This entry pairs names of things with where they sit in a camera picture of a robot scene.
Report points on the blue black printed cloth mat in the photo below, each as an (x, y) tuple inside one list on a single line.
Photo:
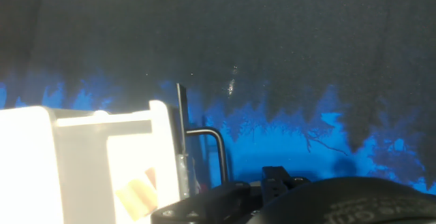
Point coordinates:
[(306, 81)]

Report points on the white plastic drawer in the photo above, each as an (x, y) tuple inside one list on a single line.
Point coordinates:
[(85, 169)]

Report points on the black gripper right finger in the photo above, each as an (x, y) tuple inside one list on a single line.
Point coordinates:
[(276, 181)]

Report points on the white drawer cabinet frame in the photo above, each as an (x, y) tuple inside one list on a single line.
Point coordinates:
[(27, 166)]

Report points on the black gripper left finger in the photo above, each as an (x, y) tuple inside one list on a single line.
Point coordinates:
[(211, 203)]

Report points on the small wooden cube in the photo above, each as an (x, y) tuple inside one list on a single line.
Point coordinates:
[(138, 196)]

